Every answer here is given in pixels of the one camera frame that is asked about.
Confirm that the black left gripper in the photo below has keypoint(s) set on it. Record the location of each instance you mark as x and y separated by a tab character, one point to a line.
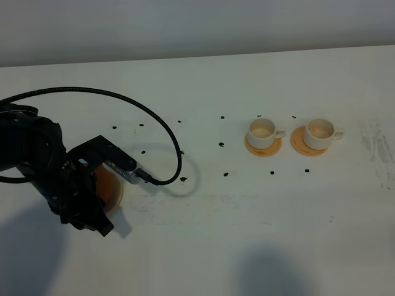
71	192

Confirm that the brown clay teapot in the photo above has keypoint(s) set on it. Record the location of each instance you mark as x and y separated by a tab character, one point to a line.
105	183

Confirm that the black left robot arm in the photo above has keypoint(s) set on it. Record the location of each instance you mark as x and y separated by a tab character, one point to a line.
26	137

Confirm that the large round wooden coaster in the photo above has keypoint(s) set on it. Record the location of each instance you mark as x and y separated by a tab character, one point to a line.
113	204

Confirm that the left wooden coaster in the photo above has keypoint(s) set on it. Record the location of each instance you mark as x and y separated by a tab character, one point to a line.
262	149

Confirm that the left white teacup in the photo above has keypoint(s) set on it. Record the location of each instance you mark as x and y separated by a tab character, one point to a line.
263	132

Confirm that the white teacup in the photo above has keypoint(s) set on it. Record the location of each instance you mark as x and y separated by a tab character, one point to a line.
263	132
320	133

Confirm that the right wooden coaster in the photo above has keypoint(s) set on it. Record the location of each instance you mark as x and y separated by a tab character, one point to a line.
303	142

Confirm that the right white teacup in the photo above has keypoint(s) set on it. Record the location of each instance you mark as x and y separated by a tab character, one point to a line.
320	133

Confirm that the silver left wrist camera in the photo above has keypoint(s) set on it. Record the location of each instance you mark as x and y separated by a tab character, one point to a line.
128	175

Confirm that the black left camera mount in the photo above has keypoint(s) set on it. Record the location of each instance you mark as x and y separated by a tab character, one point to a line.
99	150

